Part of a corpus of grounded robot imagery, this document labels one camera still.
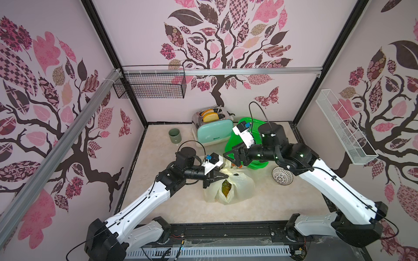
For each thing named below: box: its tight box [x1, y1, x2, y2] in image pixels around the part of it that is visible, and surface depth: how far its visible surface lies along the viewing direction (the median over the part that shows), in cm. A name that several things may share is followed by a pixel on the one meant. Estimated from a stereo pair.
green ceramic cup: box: [168, 127, 182, 145], surface depth 109 cm
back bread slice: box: [201, 108, 214, 117], surface depth 102 cm
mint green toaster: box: [191, 105, 234, 147], surface depth 103 cm
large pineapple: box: [221, 178, 232, 198], surface depth 68 cm
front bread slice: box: [202, 112, 220, 123], surface depth 100 cm
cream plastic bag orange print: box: [203, 160, 256, 205], surface depth 67 cm
